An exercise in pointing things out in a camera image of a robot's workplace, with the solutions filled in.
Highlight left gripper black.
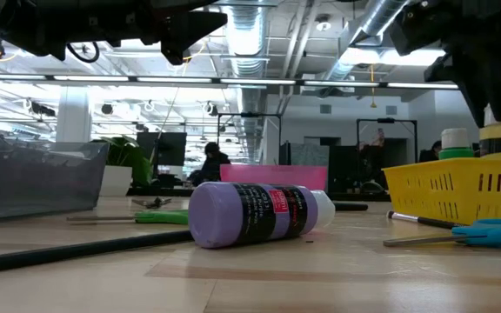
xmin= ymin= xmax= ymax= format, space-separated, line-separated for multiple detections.
xmin=58 ymin=0 xmax=229 ymax=66

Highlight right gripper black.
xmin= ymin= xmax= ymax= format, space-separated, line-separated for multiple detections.
xmin=389 ymin=0 xmax=501 ymax=129

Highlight green paint bottle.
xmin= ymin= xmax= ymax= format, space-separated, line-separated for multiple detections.
xmin=438 ymin=127 xmax=476 ymax=161

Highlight blue handled scissors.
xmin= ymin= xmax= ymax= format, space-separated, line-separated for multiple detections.
xmin=383 ymin=217 xmax=501 ymax=249

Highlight thin black white-tipped paint brush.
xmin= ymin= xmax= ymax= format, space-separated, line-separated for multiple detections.
xmin=386 ymin=210 xmax=465 ymax=230

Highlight green handled scissors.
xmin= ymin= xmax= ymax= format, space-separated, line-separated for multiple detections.
xmin=66 ymin=209 xmax=190 ymax=226

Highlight purple paint bottle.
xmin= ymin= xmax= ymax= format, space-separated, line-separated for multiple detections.
xmin=188 ymin=181 xmax=337 ymax=250

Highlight thick brush with silver ferrule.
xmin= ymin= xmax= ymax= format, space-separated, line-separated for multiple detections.
xmin=332 ymin=202 xmax=370 ymax=212

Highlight long thin black paint brush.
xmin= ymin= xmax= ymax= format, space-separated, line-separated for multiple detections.
xmin=0 ymin=230 xmax=194 ymax=276

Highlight long ceiling light bar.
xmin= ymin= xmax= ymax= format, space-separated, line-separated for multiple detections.
xmin=0 ymin=73 xmax=460 ymax=92

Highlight person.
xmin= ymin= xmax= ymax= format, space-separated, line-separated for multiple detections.
xmin=191 ymin=141 xmax=233 ymax=186
xmin=418 ymin=139 xmax=443 ymax=163

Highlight black office monitor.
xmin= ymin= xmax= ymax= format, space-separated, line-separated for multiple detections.
xmin=136 ymin=131 xmax=188 ymax=168

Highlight yellow slotted plastic basket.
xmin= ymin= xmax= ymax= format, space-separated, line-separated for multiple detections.
xmin=382 ymin=156 xmax=501 ymax=226

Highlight white pillar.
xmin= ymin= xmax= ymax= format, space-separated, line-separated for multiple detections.
xmin=56 ymin=85 xmax=93 ymax=143

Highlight green plant in white pot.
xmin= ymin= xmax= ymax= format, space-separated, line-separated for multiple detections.
xmin=90 ymin=135 xmax=154 ymax=197

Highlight pink translucent plastic tray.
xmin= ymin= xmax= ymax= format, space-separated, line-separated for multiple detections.
xmin=219 ymin=163 xmax=329 ymax=192

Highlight grey translucent plastic tray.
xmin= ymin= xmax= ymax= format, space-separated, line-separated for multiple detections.
xmin=0 ymin=98 xmax=110 ymax=223

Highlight silver round ventilation duct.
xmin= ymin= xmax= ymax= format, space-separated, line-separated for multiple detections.
xmin=220 ymin=0 xmax=270 ymax=137

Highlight black station frame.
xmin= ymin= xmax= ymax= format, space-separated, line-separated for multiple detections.
xmin=216 ymin=111 xmax=284 ymax=166
xmin=356 ymin=117 xmax=418 ymax=195

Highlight yellow hanging cord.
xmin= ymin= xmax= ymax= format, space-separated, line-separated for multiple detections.
xmin=369 ymin=63 xmax=378 ymax=110

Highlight silver slanted ventilation duct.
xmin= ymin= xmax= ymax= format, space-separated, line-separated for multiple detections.
xmin=319 ymin=0 xmax=408 ymax=86

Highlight black aluminium table frame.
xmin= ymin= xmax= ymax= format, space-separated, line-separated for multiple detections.
xmin=126 ymin=185 xmax=393 ymax=203

